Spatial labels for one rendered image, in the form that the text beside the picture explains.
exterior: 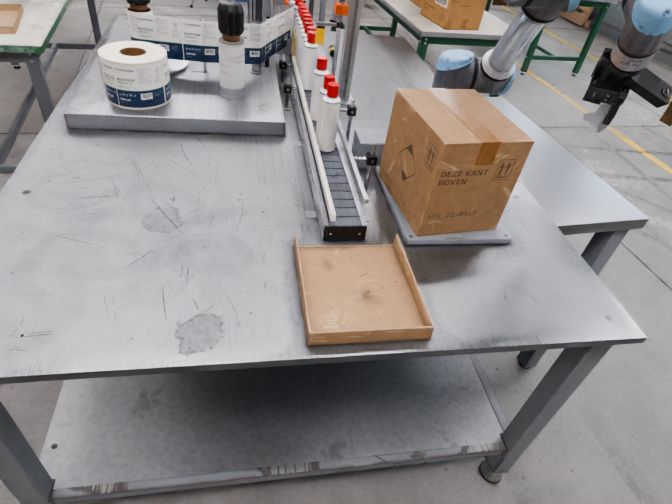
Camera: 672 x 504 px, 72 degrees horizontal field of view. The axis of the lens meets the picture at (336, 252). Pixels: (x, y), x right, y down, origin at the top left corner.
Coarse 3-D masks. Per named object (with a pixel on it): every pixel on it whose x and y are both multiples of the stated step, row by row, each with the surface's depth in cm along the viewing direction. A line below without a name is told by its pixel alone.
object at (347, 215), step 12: (336, 144) 146; (324, 156) 139; (336, 156) 140; (324, 168) 134; (336, 168) 135; (336, 180) 130; (336, 192) 126; (348, 192) 126; (324, 204) 125; (336, 204) 122; (348, 204) 122; (336, 216) 118; (348, 216) 118
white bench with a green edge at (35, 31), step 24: (0, 0) 232; (24, 0) 236; (48, 0) 241; (24, 24) 212; (48, 24) 215; (96, 24) 351; (0, 48) 192; (24, 48) 194; (72, 48) 358; (48, 96) 213; (24, 120) 271; (0, 168) 230
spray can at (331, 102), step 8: (328, 88) 129; (336, 88) 129; (328, 96) 130; (336, 96) 131; (328, 104) 131; (336, 104) 131; (328, 112) 132; (336, 112) 133; (328, 120) 134; (336, 120) 135; (320, 128) 137; (328, 128) 136; (336, 128) 137; (320, 136) 138; (328, 136) 137; (320, 144) 140; (328, 144) 139; (328, 152) 141
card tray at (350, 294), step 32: (320, 256) 112; (352, 256) 114; (384, 256) 115; (320, 288) 104; (352, 288) 106; (384, 288) 107; (416, 288) 104; (320, 320) 97; (352, 320) 98; (384, 320) 99; (416, 320) 101
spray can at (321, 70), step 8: (320, 56) 145; (320, 64) 144; (320, 72) 145; (328, 72) 147; (312, 80) 149; (320, 80) 146; (312, 88) 150; (320, 88) 148; (312, 96) 151; (312, 104) 152; (312, 112) 154; (312, 120) 156
